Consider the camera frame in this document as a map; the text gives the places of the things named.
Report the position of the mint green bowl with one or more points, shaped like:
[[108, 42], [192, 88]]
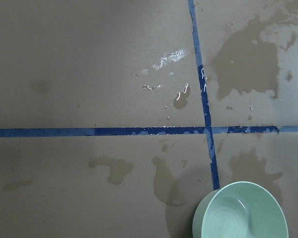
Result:
[[239, 210]]

